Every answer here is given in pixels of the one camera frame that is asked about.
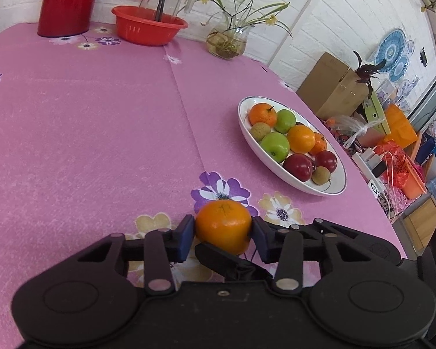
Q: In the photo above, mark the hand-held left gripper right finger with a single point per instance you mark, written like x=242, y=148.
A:
x=263, y=240

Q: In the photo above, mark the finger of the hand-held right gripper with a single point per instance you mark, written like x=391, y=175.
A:
x=218, y=258
x=334, y=227

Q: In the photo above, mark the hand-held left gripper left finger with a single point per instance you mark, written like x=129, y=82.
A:
x=187, y=238

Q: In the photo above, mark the smooth round orange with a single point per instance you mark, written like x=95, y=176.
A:
x=301, y=138
x=223, y=231

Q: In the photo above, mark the white oval plate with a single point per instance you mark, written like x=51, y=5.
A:
x=330, y=189

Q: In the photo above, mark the brown kiwi fruit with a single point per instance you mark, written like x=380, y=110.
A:
x=320, y=175
x=258, y=131

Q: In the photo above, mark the red plum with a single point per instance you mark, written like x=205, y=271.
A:
x=326, y=160
x=298, y=167

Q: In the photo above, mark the large green apple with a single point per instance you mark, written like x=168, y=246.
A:
x=275, y=146

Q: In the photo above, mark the small green apple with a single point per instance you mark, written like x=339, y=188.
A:
x=286, y=120

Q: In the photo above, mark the wooden cabinet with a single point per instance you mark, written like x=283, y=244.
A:
x=421, y=221

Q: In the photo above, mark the red mesh bag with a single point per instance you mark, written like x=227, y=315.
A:
x=403, y=174

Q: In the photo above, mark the clear plastic bag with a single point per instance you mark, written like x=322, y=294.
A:
x=352, y=125

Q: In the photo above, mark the orange plastic bag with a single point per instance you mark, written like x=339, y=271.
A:
x=399, y=123

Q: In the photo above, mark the pink floral tablecloth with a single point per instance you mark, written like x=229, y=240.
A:
x=94, y=134

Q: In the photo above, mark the cardboard box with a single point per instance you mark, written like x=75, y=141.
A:
x=330, y=87

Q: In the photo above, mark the purple leaf plant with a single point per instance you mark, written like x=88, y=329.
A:
x=367, y=71

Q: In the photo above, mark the glass vase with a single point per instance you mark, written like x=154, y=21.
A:
x=227, y=43

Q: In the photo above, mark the red plastic basin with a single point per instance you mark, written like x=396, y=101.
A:
x=145, y=31

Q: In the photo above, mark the yellow flowered plant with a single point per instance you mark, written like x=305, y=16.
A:
x=276, y=7

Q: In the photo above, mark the red thermos jug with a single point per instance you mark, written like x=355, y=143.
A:
x=65, y=3

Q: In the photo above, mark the small blue wall plate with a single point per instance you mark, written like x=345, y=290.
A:
x=401, y=67

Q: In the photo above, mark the blue round wall decoration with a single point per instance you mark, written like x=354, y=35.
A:
x=390, y=49

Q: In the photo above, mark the white wall pipe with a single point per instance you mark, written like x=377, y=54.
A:
x=301, y=18

